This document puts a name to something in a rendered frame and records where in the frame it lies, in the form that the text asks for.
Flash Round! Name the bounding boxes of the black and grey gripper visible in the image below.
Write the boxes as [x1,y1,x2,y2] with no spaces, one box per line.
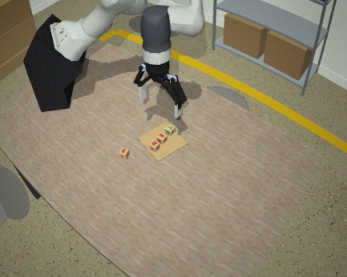
[133,60,187,118]

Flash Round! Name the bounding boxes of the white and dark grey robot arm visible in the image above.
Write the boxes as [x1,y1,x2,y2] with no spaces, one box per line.
[50,0,205,65]

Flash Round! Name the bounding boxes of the tan flat mat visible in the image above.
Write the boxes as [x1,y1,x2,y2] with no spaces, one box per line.
[138,122,188,161]

